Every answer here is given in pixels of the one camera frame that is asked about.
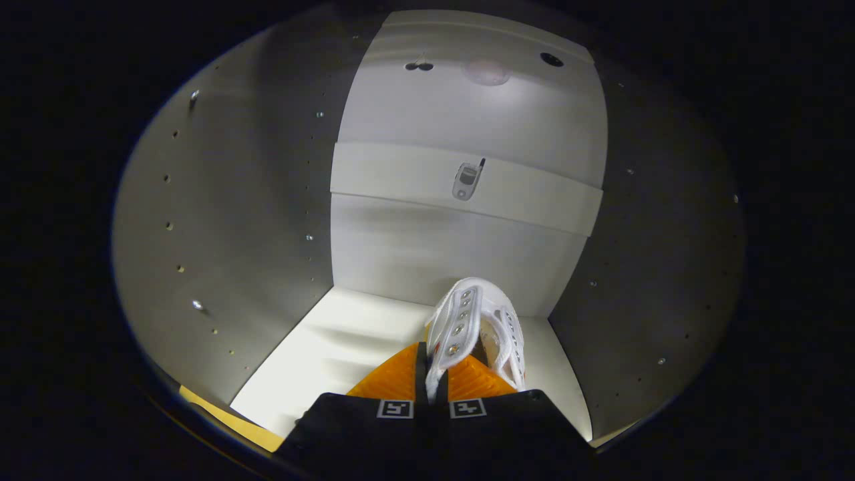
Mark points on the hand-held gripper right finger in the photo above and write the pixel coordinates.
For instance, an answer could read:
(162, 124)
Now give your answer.
(507, 427)

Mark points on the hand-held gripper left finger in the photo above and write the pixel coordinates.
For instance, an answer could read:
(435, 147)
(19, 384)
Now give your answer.
(361, 427)

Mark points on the white lace-up shoe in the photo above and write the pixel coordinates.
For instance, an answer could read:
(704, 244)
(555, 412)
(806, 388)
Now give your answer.
(461, 314)

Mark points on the dark grey shoe cabinet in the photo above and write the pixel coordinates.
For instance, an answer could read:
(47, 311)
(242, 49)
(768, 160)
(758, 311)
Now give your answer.
(414, 254)

